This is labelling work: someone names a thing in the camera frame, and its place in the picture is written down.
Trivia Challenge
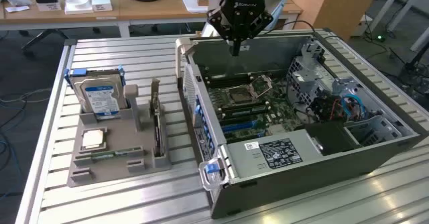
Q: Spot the blue floor cable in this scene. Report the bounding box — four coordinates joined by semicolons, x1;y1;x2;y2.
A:
0;103;28;202

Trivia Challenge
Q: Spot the white card pink print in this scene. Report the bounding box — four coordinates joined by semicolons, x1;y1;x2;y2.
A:
4;5;30;13

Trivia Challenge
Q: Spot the green motherboard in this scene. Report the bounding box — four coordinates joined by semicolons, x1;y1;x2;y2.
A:
199;67;314;144

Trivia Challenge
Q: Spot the open grey PC case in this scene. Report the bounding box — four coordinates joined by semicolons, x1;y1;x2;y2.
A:
173;28;429;220

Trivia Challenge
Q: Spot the silver CPU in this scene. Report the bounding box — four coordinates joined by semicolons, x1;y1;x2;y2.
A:
81;130;107;149

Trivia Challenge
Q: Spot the stack of white papers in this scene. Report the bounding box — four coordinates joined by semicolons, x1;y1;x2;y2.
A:
180;0;210;14

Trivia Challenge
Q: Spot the blue expansion slot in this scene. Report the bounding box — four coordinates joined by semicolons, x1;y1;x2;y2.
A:
222;121;258;134

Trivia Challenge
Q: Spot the black stand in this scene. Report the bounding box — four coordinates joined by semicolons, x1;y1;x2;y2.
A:
390;30;429;94

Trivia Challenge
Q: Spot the graphics card with black fan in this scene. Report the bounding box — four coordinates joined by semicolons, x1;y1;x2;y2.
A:
148;77;167;159

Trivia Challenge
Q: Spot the white tape roll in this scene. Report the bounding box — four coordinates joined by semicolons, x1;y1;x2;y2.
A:
65;0;89;8

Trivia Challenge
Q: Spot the wooden cabinet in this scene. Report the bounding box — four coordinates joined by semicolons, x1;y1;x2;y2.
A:
280;0;385;42

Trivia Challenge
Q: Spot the grey parts rack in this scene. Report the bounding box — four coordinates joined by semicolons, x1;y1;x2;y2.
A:
67;84;173;188

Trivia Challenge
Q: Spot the white desk frame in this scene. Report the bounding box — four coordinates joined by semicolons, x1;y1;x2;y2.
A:
365;0;429;52

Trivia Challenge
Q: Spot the wooden desk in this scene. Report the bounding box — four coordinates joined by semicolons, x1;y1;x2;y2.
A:
119;0;304;38
0;0;121;33

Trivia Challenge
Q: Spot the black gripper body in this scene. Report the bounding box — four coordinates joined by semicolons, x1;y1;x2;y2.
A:
219;0;270;41

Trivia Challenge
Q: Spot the hard disk in blue carrier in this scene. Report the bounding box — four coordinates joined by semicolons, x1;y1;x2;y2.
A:
63;66;131;121

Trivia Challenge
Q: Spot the black and white box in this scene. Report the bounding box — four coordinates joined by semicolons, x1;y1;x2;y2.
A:
33;0;63;12

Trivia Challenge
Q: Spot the silver power supply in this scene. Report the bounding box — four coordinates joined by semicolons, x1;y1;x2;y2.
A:
222;130;324;182

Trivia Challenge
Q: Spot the green RAM stick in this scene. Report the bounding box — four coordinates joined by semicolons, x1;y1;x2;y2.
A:
75;147;143;161

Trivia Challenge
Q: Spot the silver socket cover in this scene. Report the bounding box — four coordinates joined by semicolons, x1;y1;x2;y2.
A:
248;73;272;99

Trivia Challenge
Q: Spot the silver drive bracket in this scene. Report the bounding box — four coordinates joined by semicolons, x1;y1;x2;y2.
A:
331;76;366;102

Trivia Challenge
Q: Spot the CPU socket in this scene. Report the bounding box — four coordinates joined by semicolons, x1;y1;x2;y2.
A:
226;86;256;107

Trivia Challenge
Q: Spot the thin black cable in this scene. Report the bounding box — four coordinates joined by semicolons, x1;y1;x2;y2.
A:
260;20;319;38

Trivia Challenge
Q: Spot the perforated metal cage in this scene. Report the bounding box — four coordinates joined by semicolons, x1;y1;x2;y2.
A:
286;55;339;110

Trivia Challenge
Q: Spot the white socket box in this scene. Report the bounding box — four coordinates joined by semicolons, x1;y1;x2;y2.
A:
354;20;369;38

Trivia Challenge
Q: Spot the white cube box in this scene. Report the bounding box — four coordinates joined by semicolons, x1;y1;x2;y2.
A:
91;0;113;13

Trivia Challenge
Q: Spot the blue wire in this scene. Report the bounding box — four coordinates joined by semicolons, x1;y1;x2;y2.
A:
343;92;367;121

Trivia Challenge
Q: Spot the silver disk bay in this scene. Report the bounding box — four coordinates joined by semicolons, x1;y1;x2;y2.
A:
343;113;405;148

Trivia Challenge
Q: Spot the black chair base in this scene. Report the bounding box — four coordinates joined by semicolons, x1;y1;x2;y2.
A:
20;28;69;58

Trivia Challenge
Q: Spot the flat white box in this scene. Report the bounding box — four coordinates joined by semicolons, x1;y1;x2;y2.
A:
64;3;95;15

